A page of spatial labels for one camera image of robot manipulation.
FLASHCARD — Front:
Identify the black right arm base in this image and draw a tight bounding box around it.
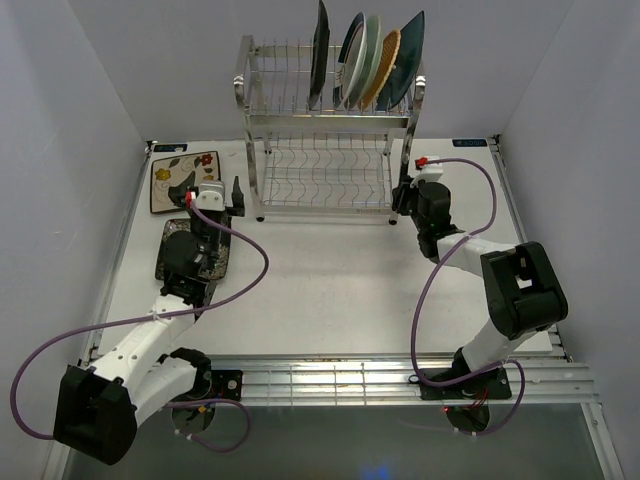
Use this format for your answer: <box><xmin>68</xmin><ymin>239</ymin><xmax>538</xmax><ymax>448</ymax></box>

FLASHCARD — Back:
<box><xmin>408</xmin><ymin>364</ymin><xmax>512</xmax><ymax>401</ymax></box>

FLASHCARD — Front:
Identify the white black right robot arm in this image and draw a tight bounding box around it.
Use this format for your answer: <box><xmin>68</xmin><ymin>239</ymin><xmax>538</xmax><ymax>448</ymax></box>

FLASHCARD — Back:
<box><xmin>393</xmin><ymin>175</ymin><xmax>568</xmax><ymax>397</ymax></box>

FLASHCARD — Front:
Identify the light green floral plate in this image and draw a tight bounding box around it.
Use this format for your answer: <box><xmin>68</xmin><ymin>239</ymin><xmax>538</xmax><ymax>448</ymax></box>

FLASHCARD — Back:
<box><xmin>347</xmin><ymin>15</ymin><xmax>382</xmax><ymax>110</ymax></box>

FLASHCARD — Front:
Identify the dark teal square plate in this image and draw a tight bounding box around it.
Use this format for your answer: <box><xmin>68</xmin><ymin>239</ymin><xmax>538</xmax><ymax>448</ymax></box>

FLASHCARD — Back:
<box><xmin>376</xmin><ymin>11</ymin><xmax>425</xmax><ymax>111</ymax></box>

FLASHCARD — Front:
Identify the black square floral plate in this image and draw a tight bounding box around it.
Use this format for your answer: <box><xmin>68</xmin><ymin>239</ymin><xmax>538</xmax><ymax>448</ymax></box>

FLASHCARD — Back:
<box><xmin>154</xmin><ymin>219</ymin><xmax>231</xmax><ymax>281</ymax></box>
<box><xmin>307</xmin><ymin>0</ymin><xmax>330</xmax><ymax>110</ymax></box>

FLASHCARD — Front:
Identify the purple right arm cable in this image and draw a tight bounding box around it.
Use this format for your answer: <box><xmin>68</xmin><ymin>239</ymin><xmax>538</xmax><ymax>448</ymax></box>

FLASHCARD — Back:
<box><xmin>399</xmin><ymin>157</ymin><xmax>526</xmax><ymax>437</ymax></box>

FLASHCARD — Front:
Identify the cream square floral plate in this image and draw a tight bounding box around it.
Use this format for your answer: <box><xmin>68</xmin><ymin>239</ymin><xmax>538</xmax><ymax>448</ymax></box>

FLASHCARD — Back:
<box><xmin>149</xmin><ymin>151</ymin><xmax>221</xmax><ymax>215</ymax></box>

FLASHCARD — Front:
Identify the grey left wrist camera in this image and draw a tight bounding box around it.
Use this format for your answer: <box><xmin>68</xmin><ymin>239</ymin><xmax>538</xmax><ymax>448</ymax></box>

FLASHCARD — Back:
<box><xmin>186</xmin><ymin>180</ymin><xmax>226</xmax><ymax>212</ymax></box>

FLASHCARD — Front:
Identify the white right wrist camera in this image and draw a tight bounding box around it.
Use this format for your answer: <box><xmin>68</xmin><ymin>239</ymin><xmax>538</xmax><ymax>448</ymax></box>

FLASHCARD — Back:
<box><xmin>408</xmin><ymin>155</ymin><xmax>444</xmax><ymax>188</ymax></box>

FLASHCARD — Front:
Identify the aluminium front rail frame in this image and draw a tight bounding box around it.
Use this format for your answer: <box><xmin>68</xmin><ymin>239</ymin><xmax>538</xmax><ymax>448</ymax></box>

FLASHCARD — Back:
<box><xmin>97</xmin><ymin>139</ymin><xmax>599</xmax><ymax>406</ymax></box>

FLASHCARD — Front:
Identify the stainless steel dish rack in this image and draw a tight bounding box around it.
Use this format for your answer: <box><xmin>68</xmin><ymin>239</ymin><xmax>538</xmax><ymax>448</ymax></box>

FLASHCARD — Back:
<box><xmin>233</xmin><ymin>35</ymin><xmax>426</xmax><ymax>225</ymax></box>

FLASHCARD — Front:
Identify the white plate teal red rim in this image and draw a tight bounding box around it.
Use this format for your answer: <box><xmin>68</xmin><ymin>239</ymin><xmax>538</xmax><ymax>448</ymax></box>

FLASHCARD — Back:
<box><xmin>333</xmin><ymin>12</ymin><xmax>367</xmax><ymax>109</ymax></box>

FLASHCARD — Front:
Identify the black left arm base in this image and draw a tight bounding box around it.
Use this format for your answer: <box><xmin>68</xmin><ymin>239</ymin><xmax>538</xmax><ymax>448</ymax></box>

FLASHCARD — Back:
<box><xmin>169</xmin><ymin>348</ymin><xmax>243</xmax><ymax>401</ymax></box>

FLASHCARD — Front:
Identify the woven bamboo round plate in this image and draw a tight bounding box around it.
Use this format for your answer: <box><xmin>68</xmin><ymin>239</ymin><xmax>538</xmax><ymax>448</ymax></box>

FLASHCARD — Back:
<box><xmin>359</xmin><ymin>29</ymin><xmax>401</xmax><ymax>110</ymax></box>

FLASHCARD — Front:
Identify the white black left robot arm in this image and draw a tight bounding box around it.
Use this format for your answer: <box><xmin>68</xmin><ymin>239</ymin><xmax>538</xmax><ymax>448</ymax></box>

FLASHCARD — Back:
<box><xmin>53</xmin><ymin>180</ymin><xmax>245</xmax><ymax>465</ymax></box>

